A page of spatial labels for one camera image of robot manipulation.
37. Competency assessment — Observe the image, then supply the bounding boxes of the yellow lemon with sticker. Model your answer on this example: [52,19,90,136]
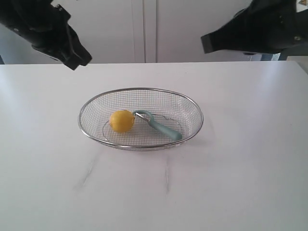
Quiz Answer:
[109,110,135,133]

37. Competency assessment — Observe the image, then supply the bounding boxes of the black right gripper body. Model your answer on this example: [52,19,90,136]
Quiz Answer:
[234,0,308,54]

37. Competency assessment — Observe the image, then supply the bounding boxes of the teal handled vegetable peeler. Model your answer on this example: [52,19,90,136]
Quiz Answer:
[133,110,182,141]

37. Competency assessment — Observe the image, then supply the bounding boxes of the white cabinet doors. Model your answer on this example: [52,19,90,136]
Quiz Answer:
[0,0,308,65]

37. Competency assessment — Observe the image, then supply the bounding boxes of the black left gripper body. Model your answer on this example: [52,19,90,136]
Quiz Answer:
[0,0,72,60]

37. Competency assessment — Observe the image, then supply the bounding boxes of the oval metal mesh basket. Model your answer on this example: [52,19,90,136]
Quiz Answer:
[78,88,204,151]

